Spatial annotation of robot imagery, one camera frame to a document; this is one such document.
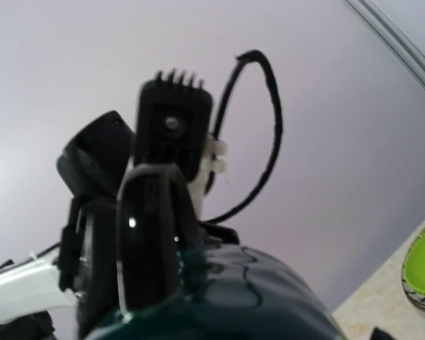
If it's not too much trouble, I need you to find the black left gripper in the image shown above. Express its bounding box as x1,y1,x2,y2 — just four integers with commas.
57,111,239,339

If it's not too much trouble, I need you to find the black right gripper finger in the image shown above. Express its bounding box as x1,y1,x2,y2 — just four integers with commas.
370,327,397,340

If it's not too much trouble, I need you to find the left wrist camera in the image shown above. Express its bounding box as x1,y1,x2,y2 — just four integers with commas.
134,70,227,217

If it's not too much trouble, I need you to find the yellow woven pattern plate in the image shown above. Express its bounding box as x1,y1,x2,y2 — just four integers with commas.
401,263,425,319

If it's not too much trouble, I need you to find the left aluminium corner post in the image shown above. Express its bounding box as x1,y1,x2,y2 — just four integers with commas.
344,0,425,91

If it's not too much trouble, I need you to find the dark green mug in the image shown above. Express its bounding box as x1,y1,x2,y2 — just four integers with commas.
81,164,346,340

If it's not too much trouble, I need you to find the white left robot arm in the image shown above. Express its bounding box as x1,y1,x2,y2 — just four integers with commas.
0,108,246,339

